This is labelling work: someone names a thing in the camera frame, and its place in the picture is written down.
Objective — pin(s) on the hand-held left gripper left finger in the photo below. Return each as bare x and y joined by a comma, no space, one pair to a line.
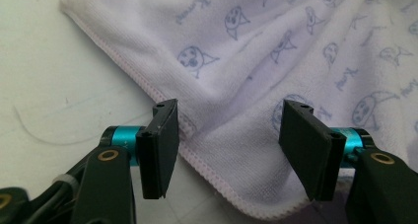
161,151

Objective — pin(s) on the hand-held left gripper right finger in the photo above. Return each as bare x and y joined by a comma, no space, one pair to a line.
309,151

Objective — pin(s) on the lilac printed towel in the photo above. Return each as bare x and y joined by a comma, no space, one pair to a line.
263,53

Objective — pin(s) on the white grid mat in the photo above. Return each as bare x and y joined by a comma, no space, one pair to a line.
49,69

